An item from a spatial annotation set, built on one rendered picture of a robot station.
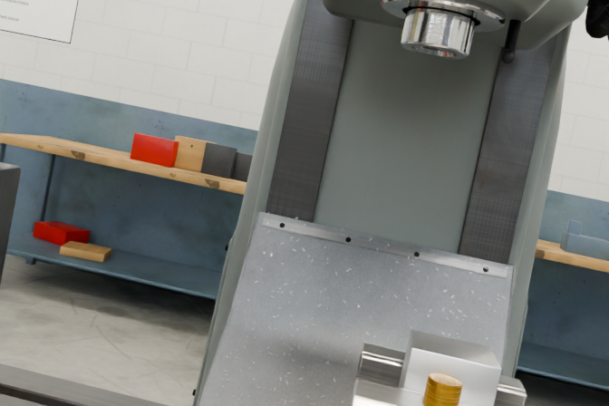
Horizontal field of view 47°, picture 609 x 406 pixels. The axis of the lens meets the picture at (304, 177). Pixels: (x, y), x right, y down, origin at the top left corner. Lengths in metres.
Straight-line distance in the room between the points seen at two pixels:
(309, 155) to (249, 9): 4.04
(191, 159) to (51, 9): 1.61
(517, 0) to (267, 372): 0.51
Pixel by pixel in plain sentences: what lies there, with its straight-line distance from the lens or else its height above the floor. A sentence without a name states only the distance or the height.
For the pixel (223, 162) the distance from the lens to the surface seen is 4.29.
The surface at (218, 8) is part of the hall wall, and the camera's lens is 4.93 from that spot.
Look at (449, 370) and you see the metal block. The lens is 0.50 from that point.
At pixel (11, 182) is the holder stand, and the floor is 1.12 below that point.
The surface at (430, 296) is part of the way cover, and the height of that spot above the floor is 1.05.
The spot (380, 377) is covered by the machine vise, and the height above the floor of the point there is 1.04.
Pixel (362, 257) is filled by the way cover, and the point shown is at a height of 1.08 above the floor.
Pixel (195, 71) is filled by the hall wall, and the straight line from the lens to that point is 4.91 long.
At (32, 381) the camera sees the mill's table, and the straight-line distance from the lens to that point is 0.70.
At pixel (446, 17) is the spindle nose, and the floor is 1.30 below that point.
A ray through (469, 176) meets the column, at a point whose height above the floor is 1.20.
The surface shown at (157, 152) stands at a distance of 4.34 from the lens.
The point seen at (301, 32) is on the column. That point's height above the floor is 1.33.
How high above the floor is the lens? 1.20
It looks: 3 degrees down
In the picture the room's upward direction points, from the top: 11 degrees clockwise
